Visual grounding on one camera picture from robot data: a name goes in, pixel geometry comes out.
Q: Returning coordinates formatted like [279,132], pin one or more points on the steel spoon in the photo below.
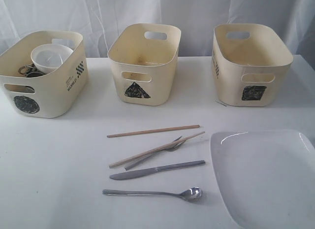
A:
[192,194]

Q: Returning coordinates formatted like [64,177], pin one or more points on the wooden chopstick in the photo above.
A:
[154,150]
[153,131]

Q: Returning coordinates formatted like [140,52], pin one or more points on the white round bowl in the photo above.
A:
[49,57]

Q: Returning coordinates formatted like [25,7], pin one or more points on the cream bin with triangle mark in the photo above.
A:
[143,62]

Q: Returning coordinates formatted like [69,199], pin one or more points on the steel fork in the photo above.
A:
[145,158]

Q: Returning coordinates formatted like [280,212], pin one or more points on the large white square plate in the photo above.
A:
[266,178]

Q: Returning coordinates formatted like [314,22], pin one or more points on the steel table knife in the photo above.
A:
[149,171]

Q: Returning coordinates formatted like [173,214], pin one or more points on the cream bin with circle mark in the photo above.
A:
[50,95]

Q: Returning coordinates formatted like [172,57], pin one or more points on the cream bin with square mark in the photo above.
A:
[250,62]

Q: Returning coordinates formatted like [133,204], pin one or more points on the steel mug with wire handle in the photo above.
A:
[30,71]

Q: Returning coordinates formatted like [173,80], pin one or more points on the white backdrop curtain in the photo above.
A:
[101,21]

